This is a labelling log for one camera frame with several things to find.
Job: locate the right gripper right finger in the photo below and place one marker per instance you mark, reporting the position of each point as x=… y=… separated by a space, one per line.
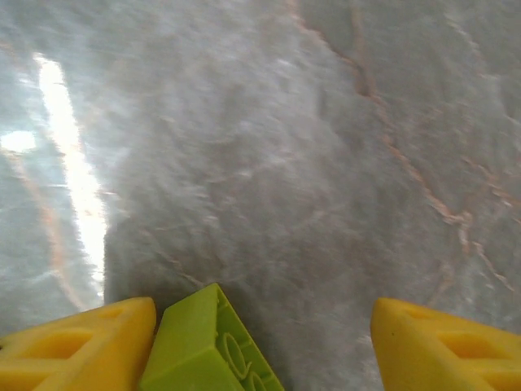
x=407 y=326

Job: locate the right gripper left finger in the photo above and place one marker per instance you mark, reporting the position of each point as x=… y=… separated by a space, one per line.
x=102 y=326

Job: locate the green lego brick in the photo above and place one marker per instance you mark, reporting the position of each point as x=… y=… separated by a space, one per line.
x=187 y=338

